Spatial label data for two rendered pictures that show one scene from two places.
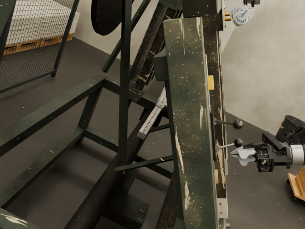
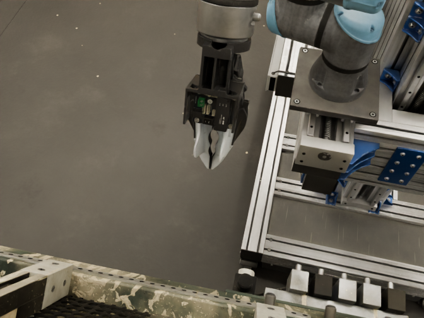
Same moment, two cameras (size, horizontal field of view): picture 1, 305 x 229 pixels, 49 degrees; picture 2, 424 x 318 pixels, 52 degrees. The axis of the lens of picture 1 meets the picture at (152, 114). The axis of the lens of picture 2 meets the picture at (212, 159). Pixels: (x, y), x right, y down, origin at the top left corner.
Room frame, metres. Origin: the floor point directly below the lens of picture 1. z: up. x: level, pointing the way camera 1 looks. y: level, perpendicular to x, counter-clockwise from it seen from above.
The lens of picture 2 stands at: (1.70, -0.34, 1.89)
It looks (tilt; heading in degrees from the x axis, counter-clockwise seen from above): 57 degrees down; 279
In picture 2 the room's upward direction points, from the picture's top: straight up
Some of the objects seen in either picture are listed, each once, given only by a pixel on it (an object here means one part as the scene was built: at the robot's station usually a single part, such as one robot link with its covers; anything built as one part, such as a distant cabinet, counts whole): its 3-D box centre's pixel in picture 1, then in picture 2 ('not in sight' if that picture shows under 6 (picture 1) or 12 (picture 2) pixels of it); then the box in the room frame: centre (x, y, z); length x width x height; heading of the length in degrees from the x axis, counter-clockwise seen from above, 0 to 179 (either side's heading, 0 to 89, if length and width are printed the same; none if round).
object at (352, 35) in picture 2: not in sight; (351, 30); (1.50, -1.19, 1.20); 0.13 x 0.12 x 0.14; 162
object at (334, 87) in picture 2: not in sight; (341, 67); (1.49, -1.19, 1.09); 0.15 x 0.15 x 0.10
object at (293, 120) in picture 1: (289, 138); not in sight; (5.62, -2.31, 0.33); 0.54 x 0.54 x 0.65
